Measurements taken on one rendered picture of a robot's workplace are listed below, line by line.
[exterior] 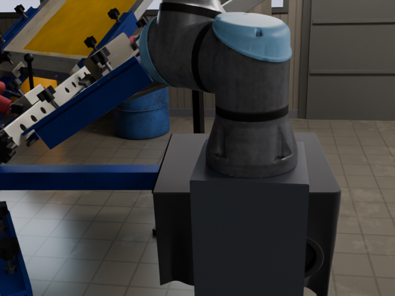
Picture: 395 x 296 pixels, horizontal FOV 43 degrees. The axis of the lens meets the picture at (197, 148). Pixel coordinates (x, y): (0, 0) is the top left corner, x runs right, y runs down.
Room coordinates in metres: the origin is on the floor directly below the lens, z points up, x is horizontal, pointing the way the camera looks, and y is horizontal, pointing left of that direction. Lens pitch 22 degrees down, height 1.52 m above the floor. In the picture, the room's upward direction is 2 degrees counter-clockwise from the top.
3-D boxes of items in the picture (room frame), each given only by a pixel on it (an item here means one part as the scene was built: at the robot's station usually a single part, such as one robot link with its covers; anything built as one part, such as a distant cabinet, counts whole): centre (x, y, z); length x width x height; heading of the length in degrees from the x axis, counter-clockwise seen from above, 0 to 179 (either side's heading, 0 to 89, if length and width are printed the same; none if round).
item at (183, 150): (1.35, -0.13, 0.95); 0.48 x 0.44 x 0.01; 85
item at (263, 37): (0.76, -0.08, 1.37); 0.13 x 0.12 x 0.14; 48
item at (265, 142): (0.76, -0.09, 1.25); 0.15 x 0.15 x 0.10
